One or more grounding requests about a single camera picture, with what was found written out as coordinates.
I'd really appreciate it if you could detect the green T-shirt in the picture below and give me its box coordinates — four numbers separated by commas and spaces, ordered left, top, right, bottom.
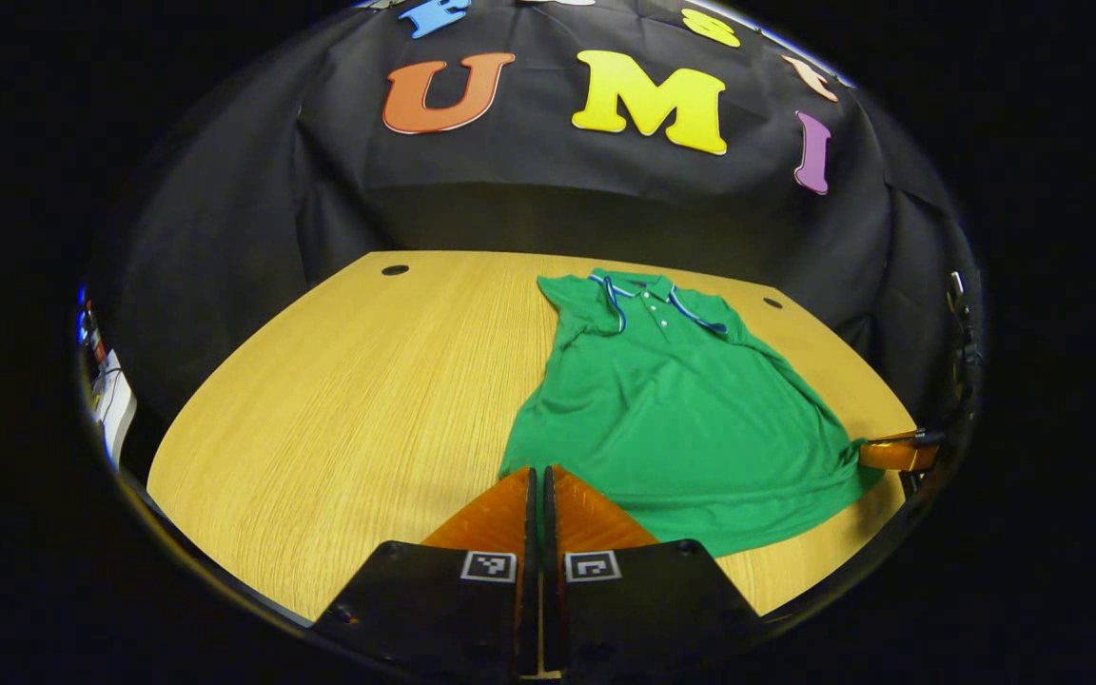
499, 268, 884, 559

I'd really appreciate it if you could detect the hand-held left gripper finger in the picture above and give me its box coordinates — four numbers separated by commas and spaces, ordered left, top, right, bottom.
310, 466, 541, 678
542, 464, 763, 678

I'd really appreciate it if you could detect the white box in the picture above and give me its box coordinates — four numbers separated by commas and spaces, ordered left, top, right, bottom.
91, 352, 138, 467

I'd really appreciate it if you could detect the black backdrop cloth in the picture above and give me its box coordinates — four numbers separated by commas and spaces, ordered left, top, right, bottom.
91, 0, 982, 429

